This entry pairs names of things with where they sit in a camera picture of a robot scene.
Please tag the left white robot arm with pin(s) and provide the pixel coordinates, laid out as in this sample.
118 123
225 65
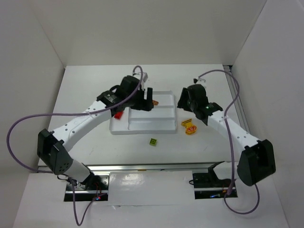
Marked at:
54 146

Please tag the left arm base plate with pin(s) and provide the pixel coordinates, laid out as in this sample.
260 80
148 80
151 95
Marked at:
98 190

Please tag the green lego brick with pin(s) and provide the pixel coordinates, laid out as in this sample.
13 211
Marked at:
153 142

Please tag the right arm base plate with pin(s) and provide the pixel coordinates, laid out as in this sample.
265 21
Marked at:
209 186

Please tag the aluminium rail right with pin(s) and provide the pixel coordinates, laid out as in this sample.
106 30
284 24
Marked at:
238 105

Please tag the aluminium rail front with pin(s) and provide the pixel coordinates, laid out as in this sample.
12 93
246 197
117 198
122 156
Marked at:
157 167

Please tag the yellow lego piece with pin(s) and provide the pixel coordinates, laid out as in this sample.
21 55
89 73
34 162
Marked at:
190 128

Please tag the red lego brick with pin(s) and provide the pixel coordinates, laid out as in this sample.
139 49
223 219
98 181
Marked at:
118 115

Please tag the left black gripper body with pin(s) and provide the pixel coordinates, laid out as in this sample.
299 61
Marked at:
141 102

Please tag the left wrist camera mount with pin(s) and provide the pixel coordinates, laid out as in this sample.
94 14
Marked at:
144 76

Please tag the tan lego brick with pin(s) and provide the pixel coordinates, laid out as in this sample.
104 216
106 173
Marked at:
155 103

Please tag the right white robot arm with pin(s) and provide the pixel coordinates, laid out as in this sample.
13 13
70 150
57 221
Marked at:
256 161

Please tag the white divided tray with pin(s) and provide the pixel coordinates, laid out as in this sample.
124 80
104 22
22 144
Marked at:
160 120

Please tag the aluminium rail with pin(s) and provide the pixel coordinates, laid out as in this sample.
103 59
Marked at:
157 167
238 105

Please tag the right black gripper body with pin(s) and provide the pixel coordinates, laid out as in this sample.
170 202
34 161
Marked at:
184 98

